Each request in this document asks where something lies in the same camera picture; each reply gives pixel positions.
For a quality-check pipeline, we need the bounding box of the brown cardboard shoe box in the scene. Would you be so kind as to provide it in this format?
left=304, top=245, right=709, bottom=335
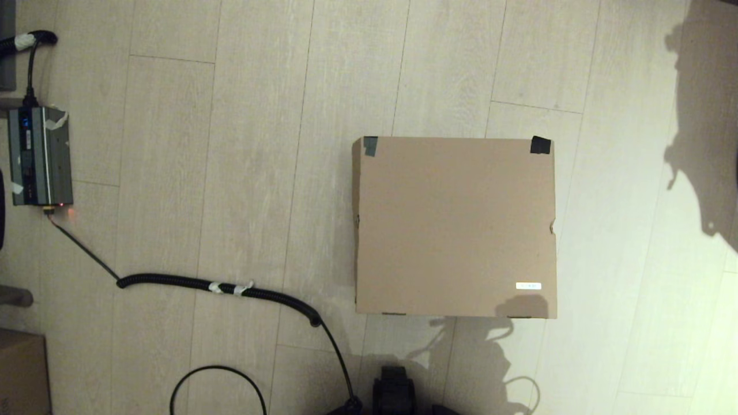
left=352, top=136, right=558, bottom=319

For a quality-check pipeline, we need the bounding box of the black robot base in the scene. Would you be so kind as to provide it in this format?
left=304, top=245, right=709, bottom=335
left=329, top=365, right=462, bottom=415

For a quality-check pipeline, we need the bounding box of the small brown cardboard box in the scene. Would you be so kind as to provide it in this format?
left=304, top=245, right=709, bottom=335
left=0, top=330, right=51, bottom=415

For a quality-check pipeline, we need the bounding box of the grey power supply unit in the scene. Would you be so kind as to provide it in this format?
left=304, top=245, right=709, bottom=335
left=8, top=107, right=74, bottom=207

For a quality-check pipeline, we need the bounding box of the grey furniture foot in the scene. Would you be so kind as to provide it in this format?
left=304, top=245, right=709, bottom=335
left=0, top=285, right=33, bottom=307

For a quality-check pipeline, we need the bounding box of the dark grey panel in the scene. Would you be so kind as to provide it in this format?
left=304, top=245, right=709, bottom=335
left=0, top=0, right=17, bottom=91

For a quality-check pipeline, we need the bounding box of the black corrugated cable conduit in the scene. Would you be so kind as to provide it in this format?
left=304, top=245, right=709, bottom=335
left=115, top=273, right=363, bottom=414

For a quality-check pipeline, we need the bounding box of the thin black looped cable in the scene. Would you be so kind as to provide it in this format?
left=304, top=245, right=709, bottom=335
left=170, top=365, right=268, bottom=415

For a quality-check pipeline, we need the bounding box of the thin red black wire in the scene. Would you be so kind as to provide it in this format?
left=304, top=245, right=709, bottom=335
left=45, top=206, right=120, bottom=281

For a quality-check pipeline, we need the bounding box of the black taped power cable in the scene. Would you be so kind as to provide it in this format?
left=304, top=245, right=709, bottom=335
left=0, top=30, right=58, bottom=108

